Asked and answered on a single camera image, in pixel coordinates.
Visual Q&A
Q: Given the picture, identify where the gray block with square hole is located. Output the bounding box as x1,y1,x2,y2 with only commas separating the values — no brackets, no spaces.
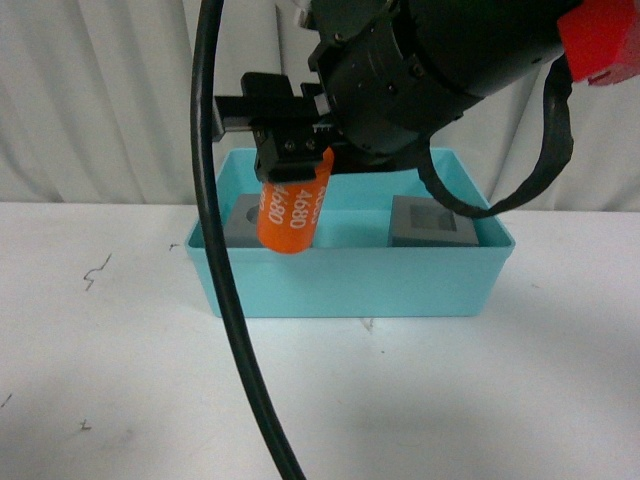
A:
387,195,480,248

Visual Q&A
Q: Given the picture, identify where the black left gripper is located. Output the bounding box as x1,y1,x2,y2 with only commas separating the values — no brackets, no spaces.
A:
213,72,345,183

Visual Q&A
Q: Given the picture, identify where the red mount block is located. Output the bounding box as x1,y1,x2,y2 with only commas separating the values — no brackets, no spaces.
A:
557,0,639,86

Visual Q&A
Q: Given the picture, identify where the gray block with round hole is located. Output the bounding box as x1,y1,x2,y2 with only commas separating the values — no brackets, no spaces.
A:
224,194,263,248

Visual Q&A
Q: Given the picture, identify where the black thick cable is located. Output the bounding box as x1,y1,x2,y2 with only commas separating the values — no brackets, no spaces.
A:
190,0,307,480

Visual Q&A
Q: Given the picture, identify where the orange cylinder part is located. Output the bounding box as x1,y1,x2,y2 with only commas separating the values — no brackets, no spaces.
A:
257,148,335,254

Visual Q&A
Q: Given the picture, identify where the black sleeved cable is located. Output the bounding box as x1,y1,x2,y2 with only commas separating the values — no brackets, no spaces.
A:
416,53,574,220

